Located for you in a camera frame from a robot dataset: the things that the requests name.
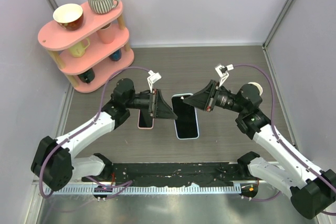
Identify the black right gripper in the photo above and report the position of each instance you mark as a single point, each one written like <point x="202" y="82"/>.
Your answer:
<point x="206" y="98"/>

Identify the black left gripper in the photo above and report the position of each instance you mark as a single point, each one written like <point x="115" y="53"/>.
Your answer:
<point x="158" y="106"/>

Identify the light blue phone case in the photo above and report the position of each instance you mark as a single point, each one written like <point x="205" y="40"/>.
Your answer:
<point x="195" y="137"/>

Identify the black phone gold edge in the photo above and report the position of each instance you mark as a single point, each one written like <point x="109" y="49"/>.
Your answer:
<point x="186" y="121"/>

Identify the pink phone case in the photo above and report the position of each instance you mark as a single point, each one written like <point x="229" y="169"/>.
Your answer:
<point x="145" y="128"/>

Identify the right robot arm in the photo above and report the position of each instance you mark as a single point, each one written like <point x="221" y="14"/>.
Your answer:
<point x="310" y="188"/>

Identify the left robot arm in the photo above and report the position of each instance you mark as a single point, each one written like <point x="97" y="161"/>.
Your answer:
<point x="56" y="161"/>

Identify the pink mug on table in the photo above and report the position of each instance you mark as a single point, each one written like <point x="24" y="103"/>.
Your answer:
<point x="258" y="86"/>

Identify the blue cup on shelf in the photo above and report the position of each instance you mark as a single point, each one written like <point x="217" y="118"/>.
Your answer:
<point x="116" y="56"/>

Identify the black cup on shelf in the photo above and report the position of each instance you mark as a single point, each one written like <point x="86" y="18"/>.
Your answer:
<point x="87" y="76"/>

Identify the pink three-tier shelf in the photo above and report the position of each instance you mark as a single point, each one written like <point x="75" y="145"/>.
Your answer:
<point x="92" y="53"/>

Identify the pink cup on shelf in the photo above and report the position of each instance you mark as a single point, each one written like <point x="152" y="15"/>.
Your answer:
<point x="106" y="34"/>

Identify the yellow mug on shelf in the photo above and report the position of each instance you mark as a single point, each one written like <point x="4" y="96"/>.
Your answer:
<point x="79" y="49"/>

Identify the grey striped mug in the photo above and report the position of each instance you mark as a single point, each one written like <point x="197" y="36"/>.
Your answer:
<point x="102" y="6"/>

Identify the red white bowl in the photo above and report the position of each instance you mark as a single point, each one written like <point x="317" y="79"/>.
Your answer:
<point x="69" y="16"/>

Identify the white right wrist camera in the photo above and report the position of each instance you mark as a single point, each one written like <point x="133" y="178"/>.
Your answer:
<point x="223" y="73"/>

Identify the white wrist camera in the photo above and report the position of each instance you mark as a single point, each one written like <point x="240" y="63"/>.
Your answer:
<point x="223" y="73"/>
<point x="153" y="78"/>

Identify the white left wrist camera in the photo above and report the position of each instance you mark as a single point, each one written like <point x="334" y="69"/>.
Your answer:
<point x="153" y="78"/>

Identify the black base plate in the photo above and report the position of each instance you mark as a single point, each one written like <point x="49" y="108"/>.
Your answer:
<point x="209" y="174"/>

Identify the white slotted cable duct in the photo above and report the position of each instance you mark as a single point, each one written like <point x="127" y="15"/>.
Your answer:
<point x="82" y="189"/>

